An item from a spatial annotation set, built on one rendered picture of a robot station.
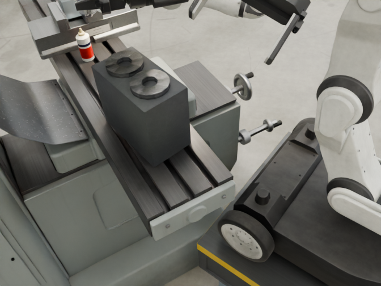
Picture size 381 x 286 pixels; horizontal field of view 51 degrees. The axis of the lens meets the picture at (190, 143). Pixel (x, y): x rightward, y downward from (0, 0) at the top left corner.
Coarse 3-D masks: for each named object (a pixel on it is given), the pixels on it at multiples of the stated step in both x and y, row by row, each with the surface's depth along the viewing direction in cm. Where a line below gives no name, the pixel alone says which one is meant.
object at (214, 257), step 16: (240, 192) 159; (208, 240) 145; (208, 256) 146; (224, 256) 141; (240, 256) 140; (272, 256) 140; (208, 272) 156; (224, 272) 148; (240, 272) 137; (256, 272) 136; (272, 272) 136; (288, 272) 136; (304, 272) 136
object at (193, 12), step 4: (196, 0) 47; (200, 0) 47; (204, 0) 48; (192, 4) 47; (196, 4) 47; (200, 4) 47; (204, 4) 49; (192, 8) 47; (196, 8) 47; (200, 8) 48; (188, 12) 48; (192, 12) 47; (196, 12) 48; (192, 16) 48
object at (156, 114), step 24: (96, 72) 95; (120, 72) 91; (144, 72) 91; (120, 96) 90; (144, 96) 86; (168, 96) 87; (120, 120) 99; (144, 120) 86; (168, 120) 91; (144, 144) 94; (168, 144) 96
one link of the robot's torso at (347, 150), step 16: (320, 96) 101; (336, 96) 97; (352, 96) 95; (320, 112) 103; (336, 112) 100; (352, 112) 97; (320, 128) 106; (336, 128) 103; (352, 128) 107; (368, 128) 114; (320, 144) 117; (336, 144) 109; (352, 144) 110; (368, 144) 115; (336, 160) 117; (352, 160) 113; (368, 160) 116; (336, 176) 121; (352, 176) 117; (368, 176) 116; (368, 192) 116
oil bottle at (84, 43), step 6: (78, 36) 123; (84, 36) 123; (78, 42) 123; (84, 42) 123; (90, 42) 125; (84, 48) 124; (90, 48) 126; (84, 54) 126; (90, 54) 127; (84, 60) 128; (90, 60) 128
